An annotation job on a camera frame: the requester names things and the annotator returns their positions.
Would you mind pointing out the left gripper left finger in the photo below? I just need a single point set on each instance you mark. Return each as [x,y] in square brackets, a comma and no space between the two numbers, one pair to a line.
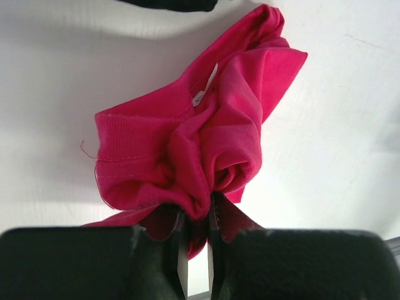
[148,260]

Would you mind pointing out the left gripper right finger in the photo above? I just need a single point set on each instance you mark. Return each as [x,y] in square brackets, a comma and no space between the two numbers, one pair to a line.
[248,261]

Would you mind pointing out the pink t shirt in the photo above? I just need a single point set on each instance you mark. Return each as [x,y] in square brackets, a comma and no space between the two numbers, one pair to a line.
[201,133]

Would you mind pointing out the black folded t shirt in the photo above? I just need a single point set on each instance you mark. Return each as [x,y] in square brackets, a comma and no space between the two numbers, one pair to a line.
[185,6]

